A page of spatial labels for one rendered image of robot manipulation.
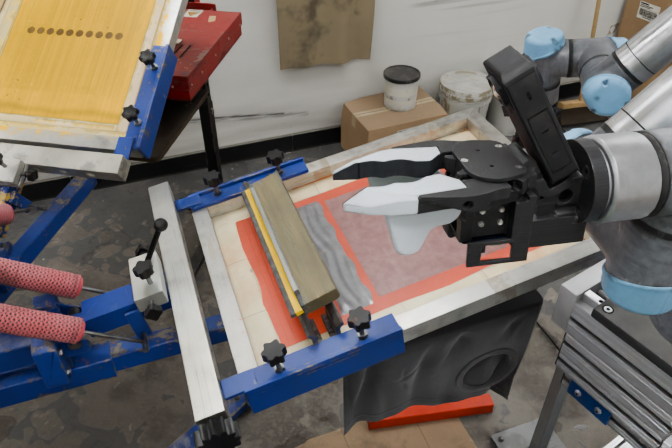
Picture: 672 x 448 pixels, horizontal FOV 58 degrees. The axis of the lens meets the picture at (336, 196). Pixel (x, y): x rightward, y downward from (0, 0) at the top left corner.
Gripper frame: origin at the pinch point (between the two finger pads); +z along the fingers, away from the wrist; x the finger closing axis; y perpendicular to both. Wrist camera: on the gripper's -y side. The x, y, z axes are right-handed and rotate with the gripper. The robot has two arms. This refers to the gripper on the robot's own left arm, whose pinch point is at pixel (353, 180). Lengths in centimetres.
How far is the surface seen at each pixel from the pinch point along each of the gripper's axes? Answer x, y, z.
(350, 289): 57, 56, -9
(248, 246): 77, 56, 11
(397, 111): 267, 103, -74
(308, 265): 55, 47, -1
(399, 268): 60, 54, -21
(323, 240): 73, 53, -6
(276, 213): 73, 45, 4
